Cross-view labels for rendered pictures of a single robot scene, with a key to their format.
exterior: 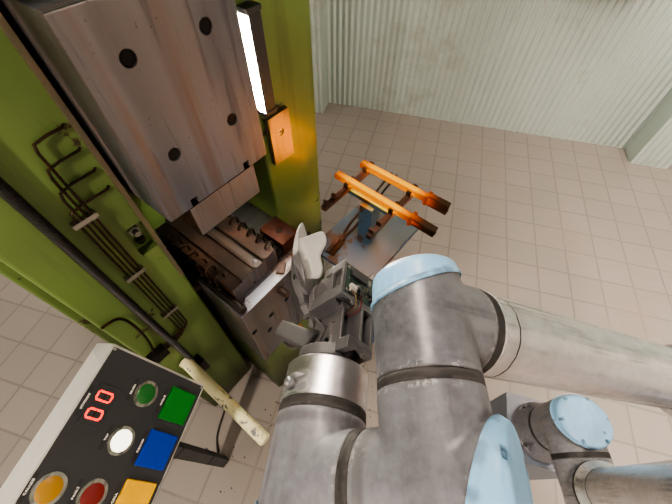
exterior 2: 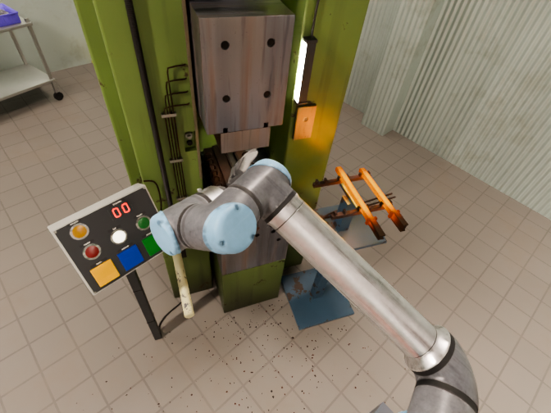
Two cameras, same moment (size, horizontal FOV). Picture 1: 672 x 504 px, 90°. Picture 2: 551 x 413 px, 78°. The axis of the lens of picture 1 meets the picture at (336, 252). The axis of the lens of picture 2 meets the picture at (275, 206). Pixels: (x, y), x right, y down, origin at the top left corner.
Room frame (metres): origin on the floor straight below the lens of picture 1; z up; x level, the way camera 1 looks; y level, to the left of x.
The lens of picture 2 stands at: (-0.30, -0.34, 2.12)
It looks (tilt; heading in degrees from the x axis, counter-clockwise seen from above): 47 degrees down; 26
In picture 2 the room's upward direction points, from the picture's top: 7 degrees clockwise
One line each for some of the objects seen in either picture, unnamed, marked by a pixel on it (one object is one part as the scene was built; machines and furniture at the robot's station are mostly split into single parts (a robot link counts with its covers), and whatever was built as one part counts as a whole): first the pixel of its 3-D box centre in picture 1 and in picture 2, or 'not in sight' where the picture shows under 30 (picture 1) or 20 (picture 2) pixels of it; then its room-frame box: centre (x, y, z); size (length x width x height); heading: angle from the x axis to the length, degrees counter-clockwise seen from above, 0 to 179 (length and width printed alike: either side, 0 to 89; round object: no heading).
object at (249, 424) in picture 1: (223, 398); (181, 275); (0.27, 0.41, 0.62); 0.44 x 0.05 x 0.05; 52
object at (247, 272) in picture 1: (215, 244); (232, 174); (0.73, 0.44, 0.96); 0.42 x 0.20 x 0.09; 52
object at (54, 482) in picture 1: (48, 489); (79, 231); (0.00, 0.54, 1.16); 0.05 x 0.03 x 0.04; 142
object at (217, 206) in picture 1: (177, 165); (231, 111); (0.73, 0.44, 1.32); 0.42 x 0.20 x 0.10; 52
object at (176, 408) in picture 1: (177, 405); (154, 242); (0.17, 0.41, 1.01); 0.07 x 0.05 x 0.07; 167
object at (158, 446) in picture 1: (156, 449); (130, 257); (0.08, 0.43, 1.01); 0.07 x 0.05 x 0.07; 167
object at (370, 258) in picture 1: (366, 238); (339, 227); (0.91, -0.13, 0.75); 0.40 x 0.30 x 0.02; 140
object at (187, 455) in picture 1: (182, 450); (139, 293); (0.11, 0.55, 0.54); 0.04 x 0.04 x 1.08; 52
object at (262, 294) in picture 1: (241, 271); (241, 206); (0.78, 0.41, 0.69); 0.56 x 0.38 x 0.45; 52
